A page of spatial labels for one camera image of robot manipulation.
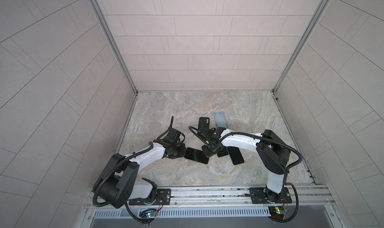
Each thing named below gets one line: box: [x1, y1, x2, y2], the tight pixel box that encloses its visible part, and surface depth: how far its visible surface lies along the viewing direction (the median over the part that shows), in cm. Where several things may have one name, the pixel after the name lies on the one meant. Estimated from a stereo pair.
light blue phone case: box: [214, 111, 229, 129], surface depth 104 cm
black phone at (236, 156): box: [227, 146, 245, 165], surface depth 84 cm
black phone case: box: [198, 117, 210, 131], surface depth 101 cm
